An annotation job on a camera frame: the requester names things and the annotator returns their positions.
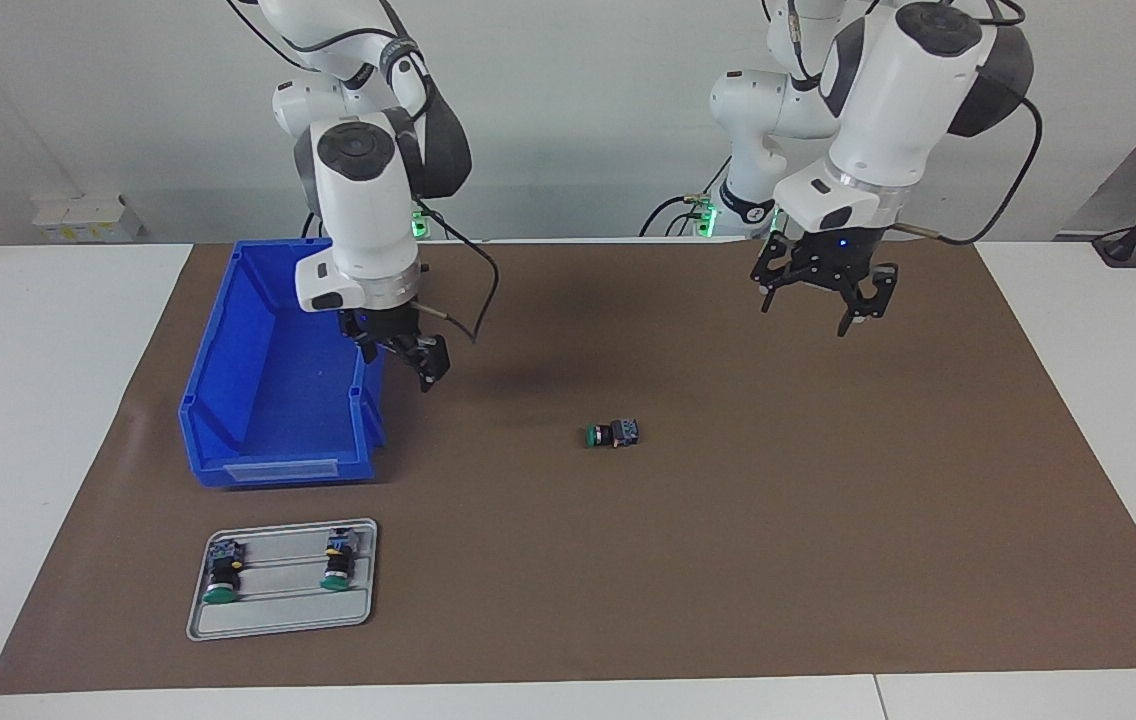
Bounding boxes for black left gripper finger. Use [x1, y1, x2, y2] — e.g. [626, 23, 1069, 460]
[836, 265, 899, 336]
[750, 240, 791, 313]

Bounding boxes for green push button switch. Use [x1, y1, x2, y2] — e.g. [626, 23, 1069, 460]
[203, 538, 246, 606]
[320, 530, 357, 591]
[585, 418, 641, 450]

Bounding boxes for blue plastic storage bin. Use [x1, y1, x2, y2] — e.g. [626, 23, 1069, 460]
[178, 238, 401, 489]

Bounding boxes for brown table mat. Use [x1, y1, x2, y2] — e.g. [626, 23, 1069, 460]
[0, 238, 1136, 696]

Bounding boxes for grey metal tray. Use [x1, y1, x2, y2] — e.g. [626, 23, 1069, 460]
[186, 518, 379, 642]

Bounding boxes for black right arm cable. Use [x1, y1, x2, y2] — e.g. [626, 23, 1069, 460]
[228, 0, 501, 346]

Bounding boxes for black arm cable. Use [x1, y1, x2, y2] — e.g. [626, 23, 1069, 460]
[788, 0, 1044, 246]
[228, 0, 501, 346]

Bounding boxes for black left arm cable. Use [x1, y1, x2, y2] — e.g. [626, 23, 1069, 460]
[788, 0, 1044, 246]

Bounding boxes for white wall box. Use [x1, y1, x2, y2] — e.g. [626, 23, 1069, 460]
[31, 193, 142, 244]

